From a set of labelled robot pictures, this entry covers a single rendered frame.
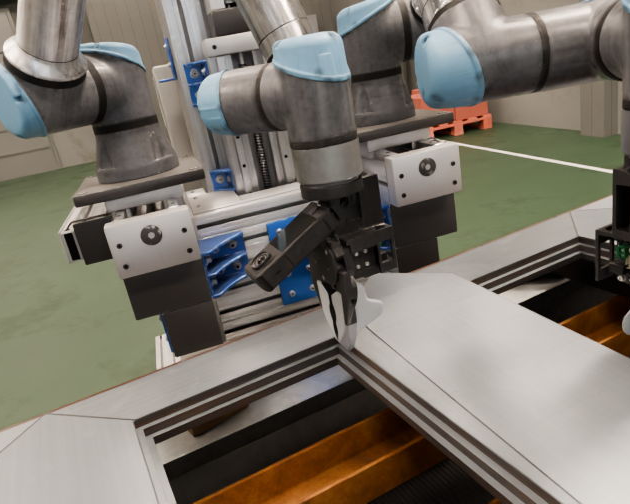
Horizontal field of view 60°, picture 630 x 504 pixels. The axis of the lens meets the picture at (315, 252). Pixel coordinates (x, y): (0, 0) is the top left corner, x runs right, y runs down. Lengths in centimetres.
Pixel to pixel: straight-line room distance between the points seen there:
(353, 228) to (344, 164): 8
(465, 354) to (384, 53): 66
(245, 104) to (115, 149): 45
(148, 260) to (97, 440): 36
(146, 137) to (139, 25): 1046
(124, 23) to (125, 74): 1045
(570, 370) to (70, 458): 52
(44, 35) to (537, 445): 79
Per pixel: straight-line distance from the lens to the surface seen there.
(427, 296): 78
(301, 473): 75
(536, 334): 68
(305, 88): 57
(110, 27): 1148
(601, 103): 585
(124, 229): 91
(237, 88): 63
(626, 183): 53
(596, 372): 62
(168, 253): 92
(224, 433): 88
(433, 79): 54
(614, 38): 55
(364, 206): 62
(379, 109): 110
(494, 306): 74
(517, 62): 56
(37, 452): 68
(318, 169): 58
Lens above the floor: 119
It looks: 20 degrees down
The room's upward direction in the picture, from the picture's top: 11 degrees counter-clockwise
